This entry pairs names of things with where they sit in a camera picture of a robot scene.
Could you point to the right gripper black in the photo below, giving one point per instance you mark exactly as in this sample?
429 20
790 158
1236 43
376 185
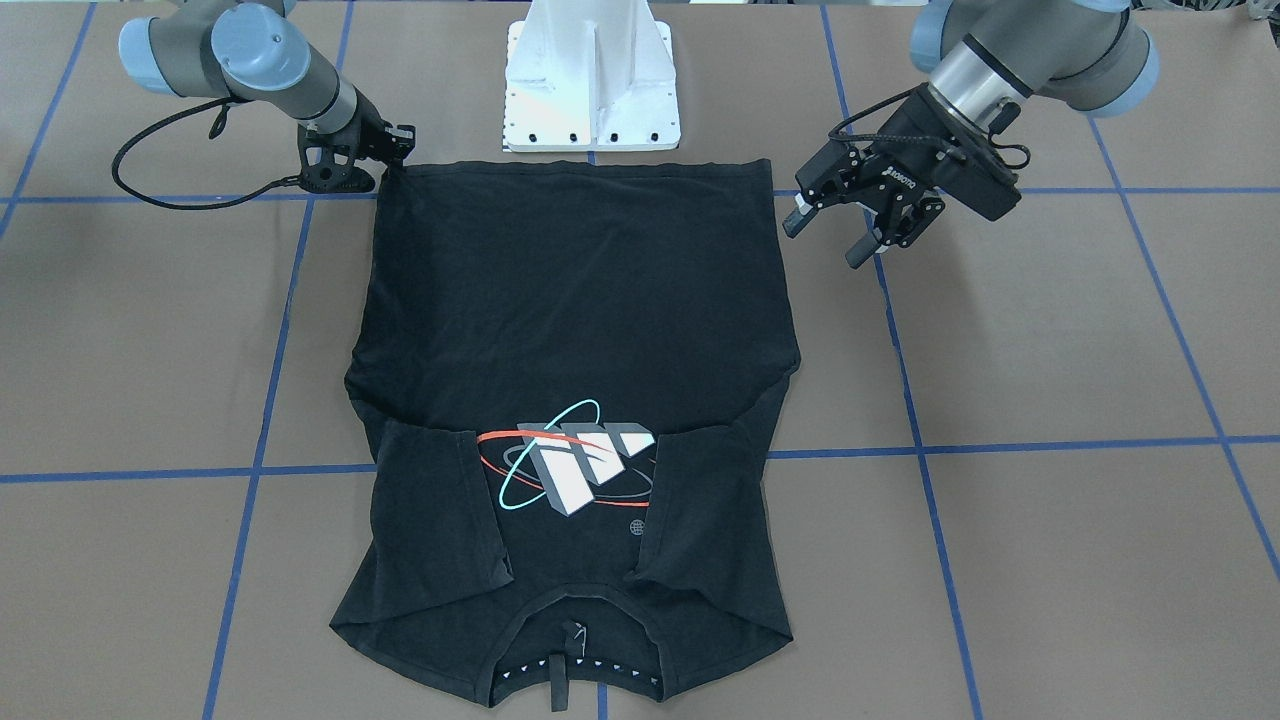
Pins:
372 133

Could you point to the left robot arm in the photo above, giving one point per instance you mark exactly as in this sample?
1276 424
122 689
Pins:
982 61

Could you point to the black t-shirt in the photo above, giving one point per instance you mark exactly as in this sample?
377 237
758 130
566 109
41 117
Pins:
569 379

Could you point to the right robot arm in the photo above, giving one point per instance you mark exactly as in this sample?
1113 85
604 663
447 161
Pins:
233 52

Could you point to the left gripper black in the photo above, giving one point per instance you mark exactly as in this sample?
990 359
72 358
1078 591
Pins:
893 170

